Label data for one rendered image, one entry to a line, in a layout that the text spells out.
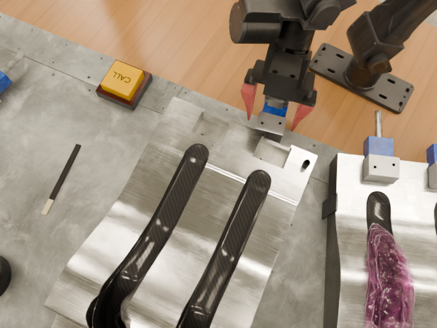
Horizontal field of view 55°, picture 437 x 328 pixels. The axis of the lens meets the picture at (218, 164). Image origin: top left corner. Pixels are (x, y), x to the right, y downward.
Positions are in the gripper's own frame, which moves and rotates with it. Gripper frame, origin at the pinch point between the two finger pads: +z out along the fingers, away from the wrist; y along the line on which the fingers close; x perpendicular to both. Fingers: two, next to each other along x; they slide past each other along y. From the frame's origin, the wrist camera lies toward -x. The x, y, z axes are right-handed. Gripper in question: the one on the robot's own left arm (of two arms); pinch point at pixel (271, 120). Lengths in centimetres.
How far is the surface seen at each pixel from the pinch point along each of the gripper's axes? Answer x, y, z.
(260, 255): -22.8, 3.7, 8.8
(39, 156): -12.1, -39.1, 12.4
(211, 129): -5.5, -9.4, 1.3
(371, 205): -9.6, 19.4, 4.9
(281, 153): -6.3, 3.2, 1.7
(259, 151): -7.0, -0.6, 2.1
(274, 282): -20.5, 7.5, 17.0
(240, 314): -32.0, 3.0, 10.4
